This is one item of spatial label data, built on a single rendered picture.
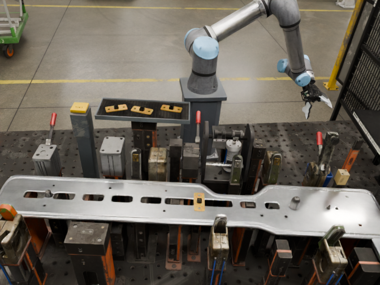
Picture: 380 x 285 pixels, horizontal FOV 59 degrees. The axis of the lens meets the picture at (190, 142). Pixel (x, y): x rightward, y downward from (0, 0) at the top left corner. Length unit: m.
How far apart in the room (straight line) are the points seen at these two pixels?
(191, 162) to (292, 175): 0.73
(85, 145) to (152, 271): 0.59
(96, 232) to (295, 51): 1.23
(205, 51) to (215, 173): 0.54
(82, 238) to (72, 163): 0.81
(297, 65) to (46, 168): 1.26
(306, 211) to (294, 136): 0.94
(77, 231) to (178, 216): 0.33
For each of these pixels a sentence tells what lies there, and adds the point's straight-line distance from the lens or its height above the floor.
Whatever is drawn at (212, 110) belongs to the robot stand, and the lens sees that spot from 1.64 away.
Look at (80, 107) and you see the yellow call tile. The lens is 1.41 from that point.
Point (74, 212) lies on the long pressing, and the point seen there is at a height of 1.00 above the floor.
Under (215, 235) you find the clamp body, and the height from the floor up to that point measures 1.04.
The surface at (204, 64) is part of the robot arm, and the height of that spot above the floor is 1.24.
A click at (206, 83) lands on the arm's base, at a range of 1.59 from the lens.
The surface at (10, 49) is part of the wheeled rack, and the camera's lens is 4.87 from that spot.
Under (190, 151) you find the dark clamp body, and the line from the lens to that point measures 1.28.
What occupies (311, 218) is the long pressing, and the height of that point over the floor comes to 1.00.
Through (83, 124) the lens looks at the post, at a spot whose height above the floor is 1.10.
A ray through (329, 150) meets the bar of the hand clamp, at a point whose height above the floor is 1.14.
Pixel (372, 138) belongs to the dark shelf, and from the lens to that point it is 1.72.
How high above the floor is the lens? 1.90
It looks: 38 degrees down
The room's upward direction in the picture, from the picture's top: 4 degrees clockwise
